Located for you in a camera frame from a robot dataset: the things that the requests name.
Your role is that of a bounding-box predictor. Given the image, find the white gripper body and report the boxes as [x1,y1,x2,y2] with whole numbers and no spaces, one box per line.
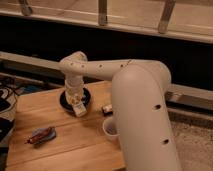
[65,80,84,104]

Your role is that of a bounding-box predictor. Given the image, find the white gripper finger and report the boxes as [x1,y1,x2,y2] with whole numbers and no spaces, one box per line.
[73,102,87,117]

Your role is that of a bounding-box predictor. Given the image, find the small dark white object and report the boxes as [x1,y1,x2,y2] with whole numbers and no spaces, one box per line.
[102,105,113,116]

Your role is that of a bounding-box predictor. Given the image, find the black cables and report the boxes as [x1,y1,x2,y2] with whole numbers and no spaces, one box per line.
[0,77,21,113]

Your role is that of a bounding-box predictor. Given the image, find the black round plate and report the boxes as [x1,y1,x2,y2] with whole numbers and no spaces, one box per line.
[59,88,91,113]

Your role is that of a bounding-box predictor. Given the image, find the red brown bottle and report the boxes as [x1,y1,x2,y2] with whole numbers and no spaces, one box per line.
[26,127,52,144]

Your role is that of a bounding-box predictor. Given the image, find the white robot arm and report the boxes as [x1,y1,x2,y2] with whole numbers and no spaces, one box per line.
[59,51,181,171]

